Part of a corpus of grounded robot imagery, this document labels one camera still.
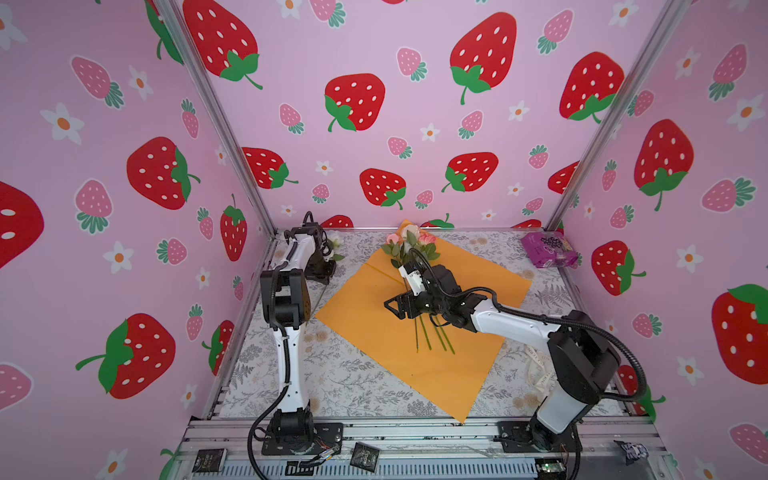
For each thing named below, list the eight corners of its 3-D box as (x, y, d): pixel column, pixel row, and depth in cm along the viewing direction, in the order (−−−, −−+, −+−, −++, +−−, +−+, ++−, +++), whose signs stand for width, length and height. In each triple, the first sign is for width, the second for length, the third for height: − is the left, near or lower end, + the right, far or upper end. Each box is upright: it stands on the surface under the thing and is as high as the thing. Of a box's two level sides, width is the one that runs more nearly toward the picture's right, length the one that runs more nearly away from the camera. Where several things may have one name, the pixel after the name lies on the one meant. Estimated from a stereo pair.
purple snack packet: (529, 268, 112) (536, 256, 107) (520, 243, 120) (526, 231, 115) (573, 268, 112) (581, 256, 107) (560, 242, 120) (568, 231, 115)
